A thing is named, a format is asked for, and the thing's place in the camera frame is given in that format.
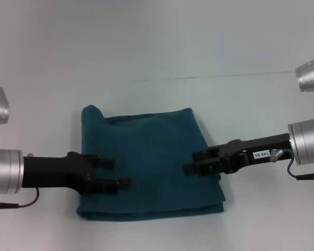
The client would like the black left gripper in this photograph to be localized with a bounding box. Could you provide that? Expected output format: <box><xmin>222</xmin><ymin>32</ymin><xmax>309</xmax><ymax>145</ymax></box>
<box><xmin>20</xmin><ymin>151</ymin><xmax>131</xmax><ymax>197</ymax></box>

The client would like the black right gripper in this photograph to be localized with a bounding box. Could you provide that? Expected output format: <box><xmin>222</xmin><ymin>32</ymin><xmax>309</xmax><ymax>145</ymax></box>
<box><xmin>182</xmin><ymin>133</ymin><xmax>294</xmax><ymax>177</ymax></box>

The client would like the teal blue t-shirt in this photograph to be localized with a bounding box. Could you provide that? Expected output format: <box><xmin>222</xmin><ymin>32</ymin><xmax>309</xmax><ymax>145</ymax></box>
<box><xmin>76</xmin><ymin>105</ymin><xmax>226</xmax><ymax>222</ymax></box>

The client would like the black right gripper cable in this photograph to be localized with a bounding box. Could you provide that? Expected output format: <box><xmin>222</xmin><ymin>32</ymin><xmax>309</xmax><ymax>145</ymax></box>
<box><xmin>269</xmin><ymin>147</ymin><xmax>314</xmax><ymax>181</ymax></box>

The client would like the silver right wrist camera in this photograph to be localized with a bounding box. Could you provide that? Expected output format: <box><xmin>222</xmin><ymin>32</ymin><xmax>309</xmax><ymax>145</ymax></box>
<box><xmin>295</xmin><ymin>55</ymin><xmax>314</xmax><ymax>93</ymax></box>

